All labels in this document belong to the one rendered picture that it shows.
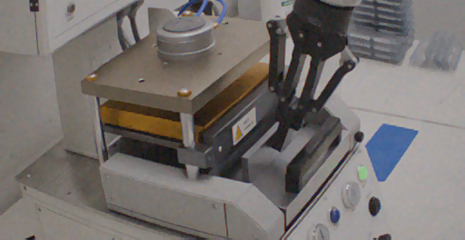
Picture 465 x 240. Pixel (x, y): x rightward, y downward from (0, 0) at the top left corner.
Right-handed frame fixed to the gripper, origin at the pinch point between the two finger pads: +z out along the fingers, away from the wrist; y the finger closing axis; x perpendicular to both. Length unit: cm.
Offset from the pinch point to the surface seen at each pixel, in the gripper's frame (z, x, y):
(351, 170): 8.6, 9.6, 9.6
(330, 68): 24, 61, -11
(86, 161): 19.4, -6.2, -26.5
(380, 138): 26, 49, 8
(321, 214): 8.9, -2.4, 9.8
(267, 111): 1.4, 2.5, -3.9
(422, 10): 72, 246, -15
